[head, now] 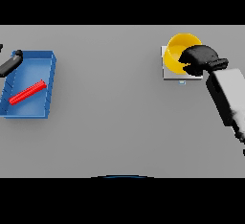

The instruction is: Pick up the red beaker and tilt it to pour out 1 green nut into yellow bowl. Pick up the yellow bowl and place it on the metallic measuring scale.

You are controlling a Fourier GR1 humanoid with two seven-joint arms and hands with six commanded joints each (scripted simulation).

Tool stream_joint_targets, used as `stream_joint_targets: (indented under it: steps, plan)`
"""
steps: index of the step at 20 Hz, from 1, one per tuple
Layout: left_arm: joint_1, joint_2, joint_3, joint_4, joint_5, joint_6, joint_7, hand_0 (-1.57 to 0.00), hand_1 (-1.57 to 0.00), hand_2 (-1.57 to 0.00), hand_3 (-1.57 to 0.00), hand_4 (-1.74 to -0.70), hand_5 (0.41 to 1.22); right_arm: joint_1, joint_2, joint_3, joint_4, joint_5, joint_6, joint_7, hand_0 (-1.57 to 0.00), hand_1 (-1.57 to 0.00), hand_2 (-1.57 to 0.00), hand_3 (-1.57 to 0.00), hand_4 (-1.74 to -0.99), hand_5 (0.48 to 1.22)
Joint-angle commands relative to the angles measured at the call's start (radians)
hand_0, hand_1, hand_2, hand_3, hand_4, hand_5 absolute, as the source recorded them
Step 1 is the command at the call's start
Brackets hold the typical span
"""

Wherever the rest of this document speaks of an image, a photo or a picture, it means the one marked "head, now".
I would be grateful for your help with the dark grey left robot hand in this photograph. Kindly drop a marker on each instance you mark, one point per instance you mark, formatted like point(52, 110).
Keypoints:
point(11, 63)

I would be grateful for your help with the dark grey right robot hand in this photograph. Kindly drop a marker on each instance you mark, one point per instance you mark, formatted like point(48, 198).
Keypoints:
point(201, 58)

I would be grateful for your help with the yellow bowl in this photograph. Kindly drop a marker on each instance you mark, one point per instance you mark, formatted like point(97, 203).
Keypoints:
point(174, 55)

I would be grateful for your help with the red beaker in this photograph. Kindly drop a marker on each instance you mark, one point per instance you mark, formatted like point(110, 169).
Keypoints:
point(27, 92)

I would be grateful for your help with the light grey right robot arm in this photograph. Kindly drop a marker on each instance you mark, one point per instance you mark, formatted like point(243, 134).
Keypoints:
point(228, 94)

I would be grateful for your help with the pale square metallic scale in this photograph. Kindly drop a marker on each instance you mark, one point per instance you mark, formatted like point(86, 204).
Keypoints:
point(174, 76)

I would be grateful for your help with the blue tray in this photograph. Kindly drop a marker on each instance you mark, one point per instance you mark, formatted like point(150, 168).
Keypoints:
point(28, 84)

